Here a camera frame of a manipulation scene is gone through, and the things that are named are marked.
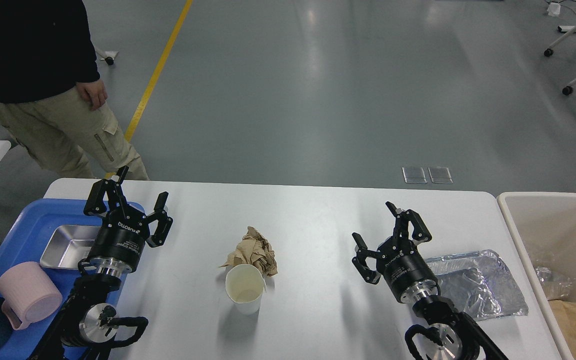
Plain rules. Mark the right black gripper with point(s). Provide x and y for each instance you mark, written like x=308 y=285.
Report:
x=397 y=259

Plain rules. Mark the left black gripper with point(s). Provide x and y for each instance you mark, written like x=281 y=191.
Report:
x=120 y=242

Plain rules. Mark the square stainless steel tray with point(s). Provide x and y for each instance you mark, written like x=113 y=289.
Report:
x=68 y=245

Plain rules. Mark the aluminium foil tray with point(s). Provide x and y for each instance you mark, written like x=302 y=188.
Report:
x=479 y=283

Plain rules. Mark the white paper cup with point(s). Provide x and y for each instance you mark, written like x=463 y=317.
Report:
x=245 y=286

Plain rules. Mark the pink ribbed mug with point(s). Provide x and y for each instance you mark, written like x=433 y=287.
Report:
x=29 y=295

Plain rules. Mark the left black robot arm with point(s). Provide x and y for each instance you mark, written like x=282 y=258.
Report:
x=86 y=319

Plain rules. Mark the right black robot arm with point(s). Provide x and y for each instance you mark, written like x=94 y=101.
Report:
x=449 y=334

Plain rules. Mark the left floor socket plate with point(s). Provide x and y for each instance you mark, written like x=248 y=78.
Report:
x=414 y=175

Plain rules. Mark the floor socket plate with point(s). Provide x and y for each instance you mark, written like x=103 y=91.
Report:
x=414 y=175
x=440 y=175

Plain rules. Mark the right floor socket plate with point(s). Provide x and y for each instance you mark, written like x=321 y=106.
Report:
x=440 y=175

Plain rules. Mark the blue plastic tray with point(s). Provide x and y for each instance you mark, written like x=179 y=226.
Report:
x=26 y=242

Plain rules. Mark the crumpled brown paper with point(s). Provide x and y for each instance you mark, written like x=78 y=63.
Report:
x=254 y=249

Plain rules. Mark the grey office chair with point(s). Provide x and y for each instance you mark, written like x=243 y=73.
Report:
x=107 y=56

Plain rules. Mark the clear plastic wrap in bin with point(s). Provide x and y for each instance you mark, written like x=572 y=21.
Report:
x=556 y=285

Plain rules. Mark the beige plastic waste bin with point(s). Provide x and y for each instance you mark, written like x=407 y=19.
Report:
x=543 y=228

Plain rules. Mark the person in beige trousers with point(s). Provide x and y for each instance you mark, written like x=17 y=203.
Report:
x=53 y=101

